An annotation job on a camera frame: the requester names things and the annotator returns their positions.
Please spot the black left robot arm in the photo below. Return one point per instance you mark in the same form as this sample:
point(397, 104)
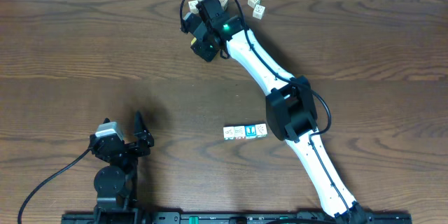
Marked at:
point(116, 183)

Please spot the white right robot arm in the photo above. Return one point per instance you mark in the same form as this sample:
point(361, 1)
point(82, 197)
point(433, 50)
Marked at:
point(290, 109)

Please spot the wooden block far left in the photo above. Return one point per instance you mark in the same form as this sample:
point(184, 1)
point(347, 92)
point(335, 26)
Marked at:
point(193, 6)

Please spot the wooden block letter A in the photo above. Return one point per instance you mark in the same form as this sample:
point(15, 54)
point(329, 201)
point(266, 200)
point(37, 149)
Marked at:
point(261, 130)

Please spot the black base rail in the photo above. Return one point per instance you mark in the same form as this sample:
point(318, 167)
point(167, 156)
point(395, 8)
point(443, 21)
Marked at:
point(197, 218)

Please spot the wooden block blue top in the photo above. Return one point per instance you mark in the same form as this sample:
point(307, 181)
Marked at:
point(250, 131)

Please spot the wooden block back right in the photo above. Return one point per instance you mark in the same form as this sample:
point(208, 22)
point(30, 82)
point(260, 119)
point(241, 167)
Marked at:
point(253, 3)

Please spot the wooden block blue side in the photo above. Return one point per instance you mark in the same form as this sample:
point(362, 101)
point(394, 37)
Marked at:
point(258, 11)

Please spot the wooden block soccer ball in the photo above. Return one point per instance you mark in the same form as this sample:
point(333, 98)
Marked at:
point(193, 42)

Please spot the wooden block letter G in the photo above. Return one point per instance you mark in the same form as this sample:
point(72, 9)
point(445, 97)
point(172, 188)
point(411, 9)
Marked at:
point(229, 133)

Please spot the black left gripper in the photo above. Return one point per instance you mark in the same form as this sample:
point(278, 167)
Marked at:
point(125, 147)

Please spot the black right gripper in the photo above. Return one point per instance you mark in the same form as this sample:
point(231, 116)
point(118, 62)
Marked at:
point(199, 48)

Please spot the wooden block ladybug yellow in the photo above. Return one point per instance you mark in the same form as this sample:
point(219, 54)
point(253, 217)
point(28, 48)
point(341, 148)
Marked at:
point(239, 132)

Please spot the wooden block green side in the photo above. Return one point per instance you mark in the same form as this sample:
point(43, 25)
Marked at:
point(224, 4)

